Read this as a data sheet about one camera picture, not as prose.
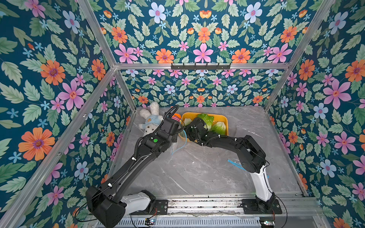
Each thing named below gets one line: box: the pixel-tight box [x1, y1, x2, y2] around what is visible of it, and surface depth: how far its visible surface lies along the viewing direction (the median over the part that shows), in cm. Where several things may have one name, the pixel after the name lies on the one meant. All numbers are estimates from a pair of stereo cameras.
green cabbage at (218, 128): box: [211, 121, 226, 136], surface depth 99 cm
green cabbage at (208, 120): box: [196, 113, 215, 132], surface depth 103 cm
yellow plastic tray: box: [180, 111, 229, 137], surface depth 103 cm
